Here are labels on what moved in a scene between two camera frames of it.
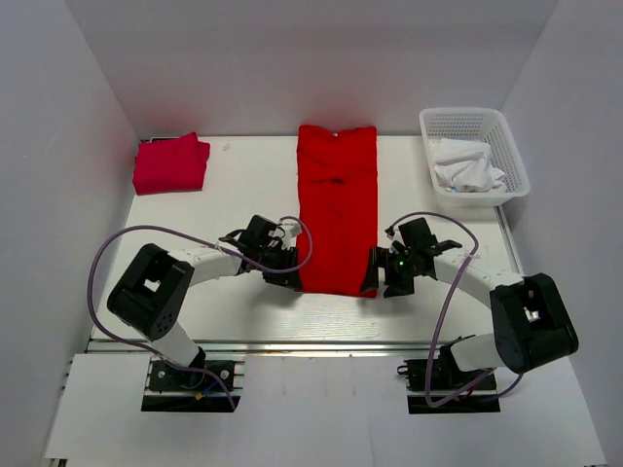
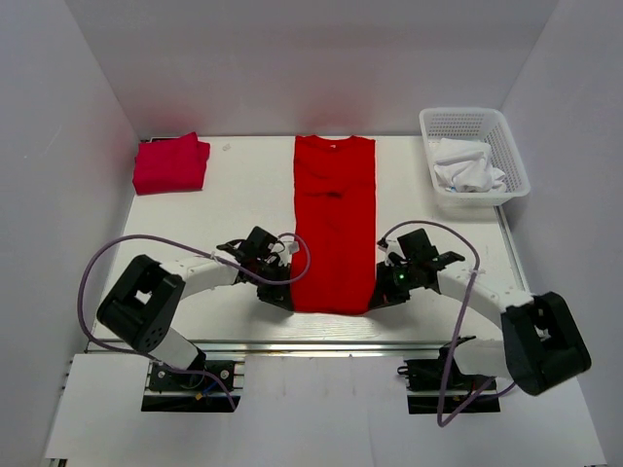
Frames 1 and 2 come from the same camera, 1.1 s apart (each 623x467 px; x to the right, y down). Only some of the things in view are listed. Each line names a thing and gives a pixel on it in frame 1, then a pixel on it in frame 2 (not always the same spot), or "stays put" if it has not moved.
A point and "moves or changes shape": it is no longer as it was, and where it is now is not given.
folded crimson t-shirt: [169, 164] stays put
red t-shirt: [338, 203] moves or changes shape
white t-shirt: [466, 166] stays put
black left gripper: [290, 280] -> [277, 296]
